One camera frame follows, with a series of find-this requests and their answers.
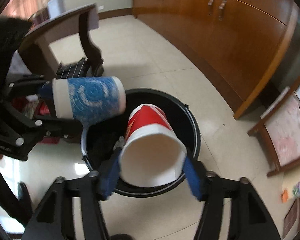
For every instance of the wooden sideboard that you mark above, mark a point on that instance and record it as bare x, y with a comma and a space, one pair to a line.
227, 42

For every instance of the pink floral panel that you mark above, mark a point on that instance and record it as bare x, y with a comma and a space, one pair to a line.
290, 130

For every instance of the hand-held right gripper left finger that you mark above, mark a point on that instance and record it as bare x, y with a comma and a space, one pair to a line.
108, 177

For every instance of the small orange object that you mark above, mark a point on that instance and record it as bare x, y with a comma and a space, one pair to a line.
285, 196

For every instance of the black plaid cushion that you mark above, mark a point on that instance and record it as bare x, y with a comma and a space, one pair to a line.
71, 68

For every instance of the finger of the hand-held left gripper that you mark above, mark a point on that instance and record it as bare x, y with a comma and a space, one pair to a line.
27, 83
62, 127

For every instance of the wooden coffee table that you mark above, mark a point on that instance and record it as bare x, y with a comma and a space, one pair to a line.
87, 35

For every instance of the clear plastic bag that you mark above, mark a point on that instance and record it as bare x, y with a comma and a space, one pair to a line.
118, 143

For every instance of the patterned rug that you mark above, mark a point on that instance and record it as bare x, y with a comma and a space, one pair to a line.
31, 108

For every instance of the yellow floral cloth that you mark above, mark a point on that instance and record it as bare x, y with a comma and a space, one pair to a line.
298, 188

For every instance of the red bag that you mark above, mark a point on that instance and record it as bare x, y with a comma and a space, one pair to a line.
43, 110

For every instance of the carved wooden stand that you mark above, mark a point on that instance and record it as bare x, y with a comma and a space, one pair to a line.
272, 122

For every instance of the wall outlet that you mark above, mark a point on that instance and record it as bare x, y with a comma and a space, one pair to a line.
100, 7

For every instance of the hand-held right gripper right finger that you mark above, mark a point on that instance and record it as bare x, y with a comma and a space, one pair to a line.
192, 180

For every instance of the black plastic bucket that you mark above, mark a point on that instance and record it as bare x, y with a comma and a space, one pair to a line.
187, 120

